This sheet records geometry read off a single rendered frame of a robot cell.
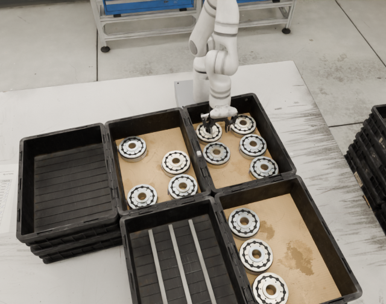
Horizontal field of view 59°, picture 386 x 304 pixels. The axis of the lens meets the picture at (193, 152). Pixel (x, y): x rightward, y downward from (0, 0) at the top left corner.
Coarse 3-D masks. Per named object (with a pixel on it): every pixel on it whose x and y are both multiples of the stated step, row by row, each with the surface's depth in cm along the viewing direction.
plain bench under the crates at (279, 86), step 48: (0, 96) 167; (48, 96) 167; (96, 96) 167; (144, 96) 167; (288, 96) 167; (0, 144) 149; (288, 144) 149; (336, 144) 149; (336, 192) 135; (0, 240) 123; (336, 240) 123; (384, 240) 123; (0, 288) 113; (48, 288) 113; (96, 288) 113; (384, 288) 113
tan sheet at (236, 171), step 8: (224, 128) 138; (256, 128) 138; (224, 136) 135; (232, 136) 135; (200, 144) 133; (232, 144) 133; (232, 152) 131; (232, 160) 128; (240, 160) 128; (248, 160) 128; (224, 168) 126; (232, 168) 126; (240, 168) 126; (248, 168) 126; (216, 176) 124; (224, 176) 124; (232, 176) 124; (240, 176) 124; (248, 176) 124; (216, 184) 122; (224, 184) 122; (232, 184) 122
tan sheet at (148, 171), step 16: (176, 128) 138; (160, 144) 133; (176, 144) 133; (144, 160) 128; (160, 160) 128; (128, 176) 124; (144, 176) 124; (160, 176) 124; (192, 176) 124; (160, 192) 120; (128, 208) 116
